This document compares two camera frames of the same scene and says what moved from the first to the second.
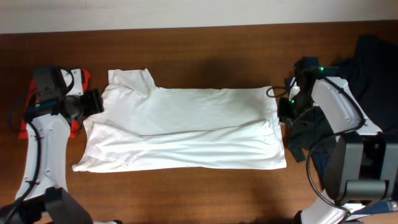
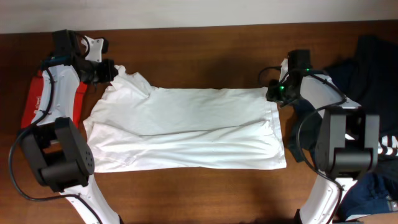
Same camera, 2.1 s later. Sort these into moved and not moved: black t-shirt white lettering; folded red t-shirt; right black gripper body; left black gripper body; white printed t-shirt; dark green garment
Moved: left black gripper body; right black gripper body
Not moved: black t-shirt white lettering; white printed t-shirt; folded red t-shirt; dark green garment
